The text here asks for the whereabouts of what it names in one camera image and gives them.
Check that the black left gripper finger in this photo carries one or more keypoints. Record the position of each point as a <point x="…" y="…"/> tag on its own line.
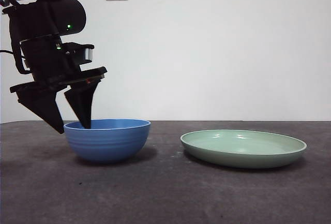
<point x="42" y="107"/>
<point x="82" y="102"/>

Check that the blue bowl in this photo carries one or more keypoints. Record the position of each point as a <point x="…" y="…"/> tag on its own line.
<point x="108" y="143"/>

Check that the green plate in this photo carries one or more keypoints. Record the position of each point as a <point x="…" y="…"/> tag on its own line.
<point x="240" y="156"/>

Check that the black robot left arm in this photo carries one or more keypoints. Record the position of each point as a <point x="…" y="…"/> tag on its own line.
<point x="69" y="12"/>

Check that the pale grey left camera box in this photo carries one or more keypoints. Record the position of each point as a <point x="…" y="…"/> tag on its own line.
<point x="88" y="54"/>

